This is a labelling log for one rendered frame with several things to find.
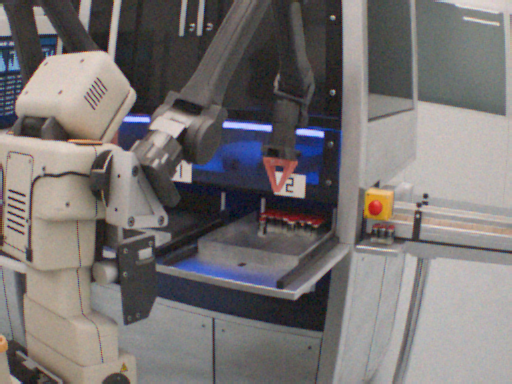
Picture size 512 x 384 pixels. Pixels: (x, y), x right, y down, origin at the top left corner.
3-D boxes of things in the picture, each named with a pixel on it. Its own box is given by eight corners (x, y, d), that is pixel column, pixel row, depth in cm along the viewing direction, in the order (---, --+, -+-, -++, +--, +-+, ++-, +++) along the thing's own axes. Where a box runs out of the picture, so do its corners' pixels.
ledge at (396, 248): (368, 239, 185) (368, 233, 185) (407, 244, 180) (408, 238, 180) (355, 252, 173) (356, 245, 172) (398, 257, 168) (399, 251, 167)
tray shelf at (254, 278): (144, 210, 208) (144, 204, 208) (356, 244, 181) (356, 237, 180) (58, 242, 165) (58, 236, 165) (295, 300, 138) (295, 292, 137)
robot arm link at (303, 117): (278, 70, 149) (312, 81, 146) (291, 79, 160) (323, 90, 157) (260, 117, 150) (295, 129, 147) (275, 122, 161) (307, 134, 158)
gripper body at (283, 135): (301, 159, 154) (305, 127, 154) (287, 155, 144) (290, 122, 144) (275, 156, 156) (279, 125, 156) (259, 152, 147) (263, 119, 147)
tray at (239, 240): (255, 222, 192) (255, 210, 192) (340, 235, 182) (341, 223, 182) (198, 252, 162) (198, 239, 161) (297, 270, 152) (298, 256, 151)
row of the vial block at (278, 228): (261, 228, 186) (261, 211, 185) (321, 237, 179) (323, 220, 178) (257, 229, 184) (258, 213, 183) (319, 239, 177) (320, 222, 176)
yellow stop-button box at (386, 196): (369, 212, 176) (371, 186, 175) (393, 215, 173) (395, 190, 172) (362, 218, 169) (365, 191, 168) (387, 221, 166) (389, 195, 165)
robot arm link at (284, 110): (272, 96, 148) (296, 98, 146) (280, 100, 155) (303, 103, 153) (268, 125, 148) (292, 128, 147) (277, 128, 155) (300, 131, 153)
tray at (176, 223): (156, 206, 206) (156, 195, 205) (229, 218, 196) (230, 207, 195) (96, 229, 175) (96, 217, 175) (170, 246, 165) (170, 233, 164)
